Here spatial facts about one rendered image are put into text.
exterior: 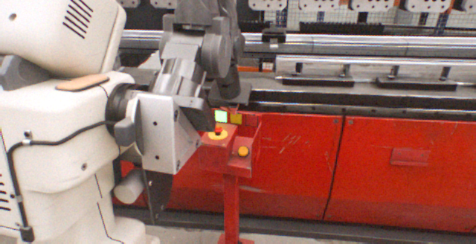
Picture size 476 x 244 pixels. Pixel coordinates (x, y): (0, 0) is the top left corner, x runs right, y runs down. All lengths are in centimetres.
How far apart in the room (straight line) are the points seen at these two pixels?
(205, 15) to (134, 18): 154
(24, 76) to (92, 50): 9
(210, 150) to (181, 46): 66
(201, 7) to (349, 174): 120
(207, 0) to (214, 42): 6
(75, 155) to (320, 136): 111
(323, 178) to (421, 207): 50
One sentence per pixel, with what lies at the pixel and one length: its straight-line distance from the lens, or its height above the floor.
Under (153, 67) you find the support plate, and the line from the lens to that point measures 118.
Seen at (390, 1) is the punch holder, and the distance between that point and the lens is 135.
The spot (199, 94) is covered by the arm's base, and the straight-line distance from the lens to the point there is 44.
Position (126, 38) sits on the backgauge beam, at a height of 97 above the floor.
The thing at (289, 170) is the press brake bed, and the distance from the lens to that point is 149.
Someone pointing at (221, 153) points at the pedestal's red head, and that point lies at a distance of 109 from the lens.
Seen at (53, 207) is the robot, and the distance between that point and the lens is 52.
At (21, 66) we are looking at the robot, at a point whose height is 126.
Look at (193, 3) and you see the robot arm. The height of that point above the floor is 132.
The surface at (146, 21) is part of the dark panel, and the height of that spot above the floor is 100.
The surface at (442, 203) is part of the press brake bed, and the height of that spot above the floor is 33.
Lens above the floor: 139
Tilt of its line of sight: 28 degrees down
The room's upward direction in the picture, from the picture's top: straight up
